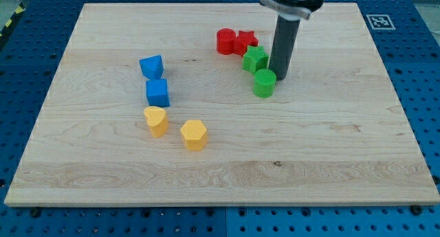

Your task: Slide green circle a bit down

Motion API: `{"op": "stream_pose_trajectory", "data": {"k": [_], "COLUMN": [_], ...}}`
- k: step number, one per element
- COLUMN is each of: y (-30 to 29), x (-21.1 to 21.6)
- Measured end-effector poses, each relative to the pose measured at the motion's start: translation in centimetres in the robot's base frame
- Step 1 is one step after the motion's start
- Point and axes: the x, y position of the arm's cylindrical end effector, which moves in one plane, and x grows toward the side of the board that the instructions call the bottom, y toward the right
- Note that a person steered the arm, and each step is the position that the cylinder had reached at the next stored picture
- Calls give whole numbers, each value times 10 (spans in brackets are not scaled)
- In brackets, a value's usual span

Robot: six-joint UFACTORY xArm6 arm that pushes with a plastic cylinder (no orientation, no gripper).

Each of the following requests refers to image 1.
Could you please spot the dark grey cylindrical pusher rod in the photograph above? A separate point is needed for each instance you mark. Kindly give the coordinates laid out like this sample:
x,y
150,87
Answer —
x,y
283,45

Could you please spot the red star block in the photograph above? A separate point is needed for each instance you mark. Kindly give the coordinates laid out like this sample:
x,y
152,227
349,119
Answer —
x,y
243,40

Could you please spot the red cylinder block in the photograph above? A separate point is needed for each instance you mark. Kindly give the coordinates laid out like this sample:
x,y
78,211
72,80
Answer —
x,y
225,41

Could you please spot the blue cube block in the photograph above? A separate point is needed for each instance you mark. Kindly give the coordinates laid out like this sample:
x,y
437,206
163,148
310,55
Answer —
x,y
157,93

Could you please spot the yellow hexagon block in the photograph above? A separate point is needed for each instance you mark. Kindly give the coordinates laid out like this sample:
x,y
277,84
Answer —
x,y
194,135

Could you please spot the green star block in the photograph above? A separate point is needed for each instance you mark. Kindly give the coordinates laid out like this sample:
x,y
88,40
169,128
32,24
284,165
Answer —
x,y
255,59

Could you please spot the light wooden board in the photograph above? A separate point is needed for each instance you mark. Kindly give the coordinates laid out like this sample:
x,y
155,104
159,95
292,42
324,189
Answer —
x,y
333,133

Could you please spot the yellow heart block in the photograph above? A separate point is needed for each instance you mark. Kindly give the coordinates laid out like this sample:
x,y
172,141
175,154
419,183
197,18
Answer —
x,y
157,120

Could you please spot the white fiducial marker tag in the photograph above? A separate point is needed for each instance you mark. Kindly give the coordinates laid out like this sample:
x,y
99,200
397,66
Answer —
x,y
380,22

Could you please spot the blue triangle block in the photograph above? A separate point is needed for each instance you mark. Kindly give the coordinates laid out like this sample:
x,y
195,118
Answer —
x,y
152,67

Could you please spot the green cylinder block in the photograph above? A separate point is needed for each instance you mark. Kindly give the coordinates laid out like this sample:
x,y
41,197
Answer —
x,y
264,83

